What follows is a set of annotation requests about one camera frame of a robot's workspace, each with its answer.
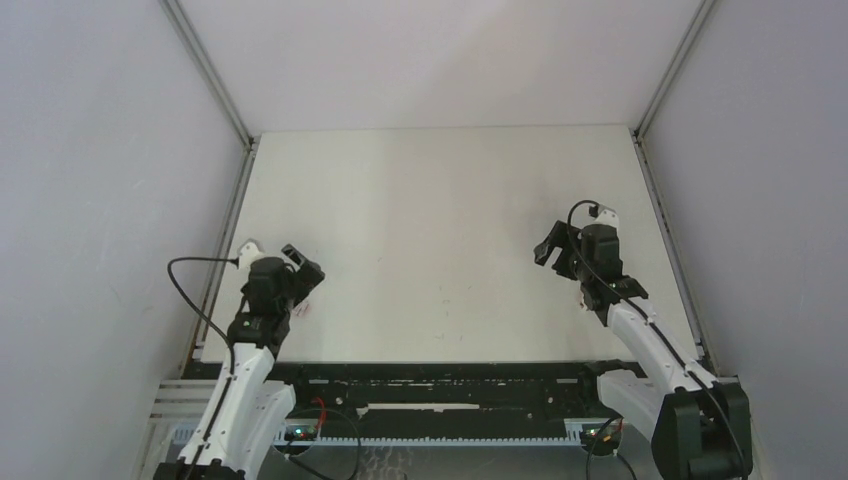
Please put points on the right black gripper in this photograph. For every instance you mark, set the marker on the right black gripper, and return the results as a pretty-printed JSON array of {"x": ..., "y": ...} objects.
[{"x": 561, "y": 240}]

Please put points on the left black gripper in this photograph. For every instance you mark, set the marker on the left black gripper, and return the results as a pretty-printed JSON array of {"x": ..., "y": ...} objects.
[{"x": 304, "y": 278}]

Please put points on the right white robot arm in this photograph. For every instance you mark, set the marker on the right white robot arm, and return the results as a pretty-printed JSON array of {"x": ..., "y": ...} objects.
[{"x": 698, "y": 426}]

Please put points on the left green circuit board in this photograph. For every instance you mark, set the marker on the left green circuit board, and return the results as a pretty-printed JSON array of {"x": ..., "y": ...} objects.
[{"x": 301, "y": 433}]

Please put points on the green circuit board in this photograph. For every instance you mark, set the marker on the green circuit board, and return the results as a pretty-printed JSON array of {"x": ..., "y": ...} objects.
[
  {"x": 301, "y": 433},
  {"x": 603, "y": 437}
]

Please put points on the right green circuit board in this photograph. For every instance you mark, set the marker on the right green circuit board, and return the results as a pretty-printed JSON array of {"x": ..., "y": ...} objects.
[{"x": 603, "y": 437}]

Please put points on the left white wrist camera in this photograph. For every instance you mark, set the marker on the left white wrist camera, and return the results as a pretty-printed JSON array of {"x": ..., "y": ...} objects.
[{"x": 248, "y": 253}]

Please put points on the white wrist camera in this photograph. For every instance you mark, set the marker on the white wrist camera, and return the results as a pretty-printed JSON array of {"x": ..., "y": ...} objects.
[
  {"x": 248, "y": 253},
  {"x": 602, "y": 215}
]

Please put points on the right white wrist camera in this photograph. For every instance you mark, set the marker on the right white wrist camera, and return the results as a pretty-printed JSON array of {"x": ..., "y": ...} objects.
[{"x": 602, "y": 215}]

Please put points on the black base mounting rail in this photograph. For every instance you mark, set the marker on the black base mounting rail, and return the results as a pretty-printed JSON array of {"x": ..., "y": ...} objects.
[{"x": 451, "y": 399}]

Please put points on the white slotted cable duct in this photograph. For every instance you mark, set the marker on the white slotted cable duct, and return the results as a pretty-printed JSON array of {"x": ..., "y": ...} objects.
[{"x": 569, "y": 437}]

